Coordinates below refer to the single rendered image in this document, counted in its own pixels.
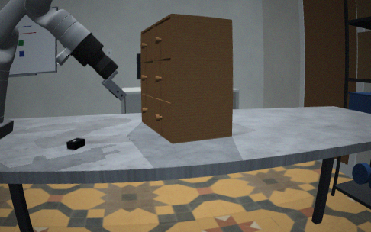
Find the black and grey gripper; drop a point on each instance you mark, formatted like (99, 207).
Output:
(82, 45)

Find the brown wooden chest of drawers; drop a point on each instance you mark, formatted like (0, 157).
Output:
(201, 77)

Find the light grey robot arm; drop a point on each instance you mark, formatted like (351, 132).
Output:
(40, 12)

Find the brown wooden drawer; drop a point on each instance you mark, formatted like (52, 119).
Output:
(161, 78)
(147, 45)
(147, 106)
(147, 79)
(161, 40)
(162, 112)

